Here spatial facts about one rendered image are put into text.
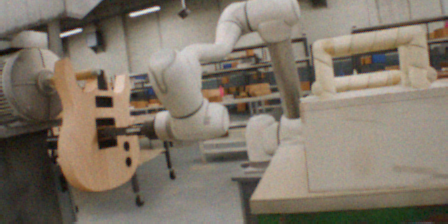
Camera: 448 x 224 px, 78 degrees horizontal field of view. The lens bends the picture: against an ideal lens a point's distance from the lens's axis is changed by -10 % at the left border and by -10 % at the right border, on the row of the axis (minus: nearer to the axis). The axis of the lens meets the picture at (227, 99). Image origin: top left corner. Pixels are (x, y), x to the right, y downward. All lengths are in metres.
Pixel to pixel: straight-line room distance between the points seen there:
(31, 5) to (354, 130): 0.85
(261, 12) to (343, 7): 10.89
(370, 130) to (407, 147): 0.07
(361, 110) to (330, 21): 11.37
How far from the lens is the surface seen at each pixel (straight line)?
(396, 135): 0.58
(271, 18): 1.18
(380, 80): 0.73
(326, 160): 0.58
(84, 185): 0.96
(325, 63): 0.57
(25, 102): 1.09
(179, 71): 0.72
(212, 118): 0.81
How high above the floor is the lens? 1.15
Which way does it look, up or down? 3 degrees down
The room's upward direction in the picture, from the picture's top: 8 degrees counter-clockwise
